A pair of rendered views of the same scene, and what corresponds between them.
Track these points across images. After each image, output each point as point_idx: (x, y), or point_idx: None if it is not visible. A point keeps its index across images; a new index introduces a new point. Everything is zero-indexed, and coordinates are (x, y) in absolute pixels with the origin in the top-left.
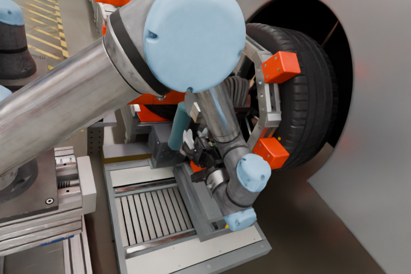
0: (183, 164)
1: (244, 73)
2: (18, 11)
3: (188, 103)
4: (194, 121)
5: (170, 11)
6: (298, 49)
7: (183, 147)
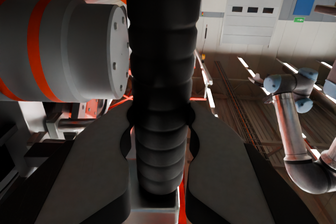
0: None
1: (15, 145)
2: (334, 97)
3: (122, 40)
4: (179, 207)
5: None
6: None
7: (197, 16)
